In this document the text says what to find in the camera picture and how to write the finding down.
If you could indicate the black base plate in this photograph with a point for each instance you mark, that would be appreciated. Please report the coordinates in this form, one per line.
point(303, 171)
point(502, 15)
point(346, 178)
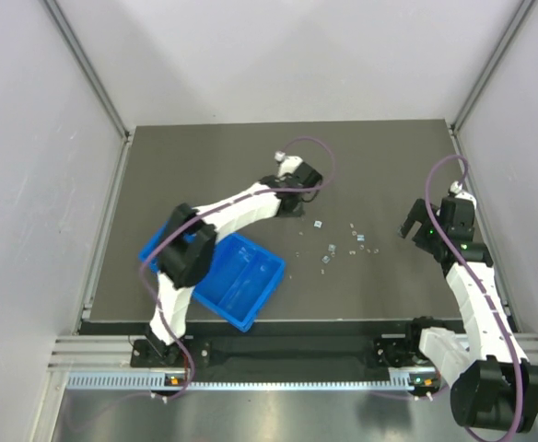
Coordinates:
point(212, 350)

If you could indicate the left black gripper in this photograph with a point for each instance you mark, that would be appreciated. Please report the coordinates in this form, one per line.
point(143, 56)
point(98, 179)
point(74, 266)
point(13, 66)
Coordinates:
point(291, 207)

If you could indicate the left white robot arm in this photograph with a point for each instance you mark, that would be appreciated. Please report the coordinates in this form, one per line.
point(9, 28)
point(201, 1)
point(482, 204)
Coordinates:
point(187, 243)

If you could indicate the blue compartment bin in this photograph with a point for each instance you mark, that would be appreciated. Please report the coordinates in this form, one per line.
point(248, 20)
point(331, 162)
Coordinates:
point(242, 278)

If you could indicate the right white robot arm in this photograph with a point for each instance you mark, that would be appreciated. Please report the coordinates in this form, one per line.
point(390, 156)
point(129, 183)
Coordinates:
point(493, 383)

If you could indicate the slotted cable duct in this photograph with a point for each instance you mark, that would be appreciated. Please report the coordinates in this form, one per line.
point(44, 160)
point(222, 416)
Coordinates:
point(398, 379)

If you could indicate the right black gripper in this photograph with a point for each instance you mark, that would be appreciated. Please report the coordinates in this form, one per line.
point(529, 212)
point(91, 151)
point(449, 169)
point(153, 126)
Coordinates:
point(422, 228)

